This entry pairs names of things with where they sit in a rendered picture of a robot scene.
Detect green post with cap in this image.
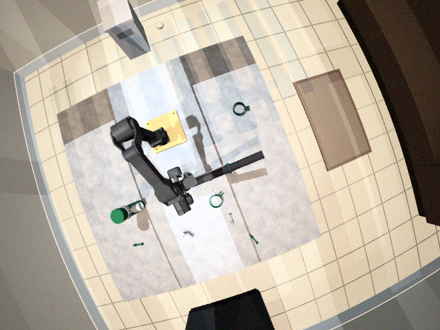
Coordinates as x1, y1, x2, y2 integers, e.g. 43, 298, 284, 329
110, 200, 145, 224

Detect black cylindrical rod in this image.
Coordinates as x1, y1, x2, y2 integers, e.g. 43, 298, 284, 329
194, 151, 264, 187

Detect white cylinder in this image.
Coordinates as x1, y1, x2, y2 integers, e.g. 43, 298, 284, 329
182, 232, 194, 242

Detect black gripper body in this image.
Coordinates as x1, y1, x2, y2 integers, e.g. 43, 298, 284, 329
167, 166, 195, 205

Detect grey metal cup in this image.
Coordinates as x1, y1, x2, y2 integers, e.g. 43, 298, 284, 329
120, 202, 144, 221

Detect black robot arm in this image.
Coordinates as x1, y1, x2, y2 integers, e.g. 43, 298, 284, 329
110, 116, 197, 216

